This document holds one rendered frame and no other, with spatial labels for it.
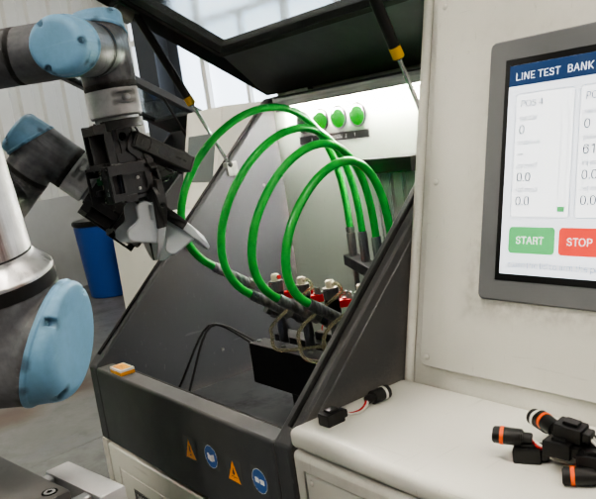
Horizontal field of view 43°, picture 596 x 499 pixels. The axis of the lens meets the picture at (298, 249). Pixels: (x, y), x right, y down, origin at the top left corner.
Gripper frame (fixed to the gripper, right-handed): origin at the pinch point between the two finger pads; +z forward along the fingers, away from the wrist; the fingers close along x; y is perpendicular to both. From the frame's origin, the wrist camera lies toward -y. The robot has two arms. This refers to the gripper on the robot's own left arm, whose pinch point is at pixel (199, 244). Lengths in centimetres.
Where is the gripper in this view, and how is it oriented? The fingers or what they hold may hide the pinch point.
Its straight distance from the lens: 131.7
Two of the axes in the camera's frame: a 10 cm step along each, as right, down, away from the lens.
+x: 3.9, -1.3, -9.1
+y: -4.9, 8.1, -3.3
